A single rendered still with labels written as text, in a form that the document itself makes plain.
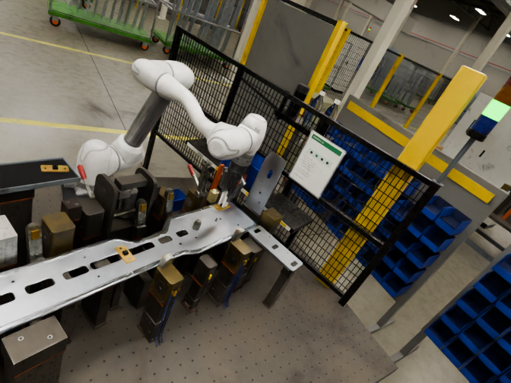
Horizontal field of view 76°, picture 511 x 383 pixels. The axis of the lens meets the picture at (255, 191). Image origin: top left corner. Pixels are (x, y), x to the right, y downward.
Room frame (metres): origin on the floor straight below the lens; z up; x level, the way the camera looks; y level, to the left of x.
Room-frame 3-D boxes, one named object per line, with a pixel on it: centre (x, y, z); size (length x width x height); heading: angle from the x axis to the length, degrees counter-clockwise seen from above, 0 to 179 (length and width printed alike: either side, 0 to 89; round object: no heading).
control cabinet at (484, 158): (6.55, -3.75, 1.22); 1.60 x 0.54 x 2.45; 44
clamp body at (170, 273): (0.79, 0.14, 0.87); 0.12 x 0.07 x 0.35; 62
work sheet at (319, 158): (1.68, -0.24, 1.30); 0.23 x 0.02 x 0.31; 62
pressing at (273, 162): (1.46, -0.02, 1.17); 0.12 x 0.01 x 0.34; 62
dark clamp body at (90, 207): (0.90, 0.54, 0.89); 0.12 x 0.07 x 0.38; 62
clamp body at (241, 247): (1.08, -0.06, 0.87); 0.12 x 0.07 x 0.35; 62
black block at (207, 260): (0.98, 0.04, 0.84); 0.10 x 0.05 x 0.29; 62
